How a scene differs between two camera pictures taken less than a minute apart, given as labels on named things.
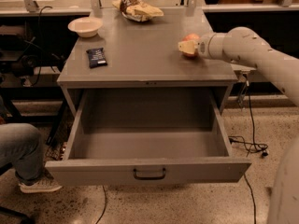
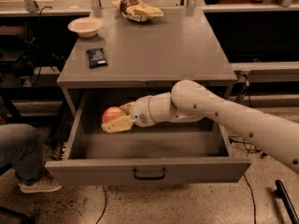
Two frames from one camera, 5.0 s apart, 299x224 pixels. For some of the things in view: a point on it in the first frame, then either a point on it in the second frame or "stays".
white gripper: (203, 48) to (139, 111)
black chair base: (24, 218) stays
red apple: (190, 38) to (110, 113)
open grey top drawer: (148, 136) stays
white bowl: (86, 27) stays
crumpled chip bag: (136, 9) stays
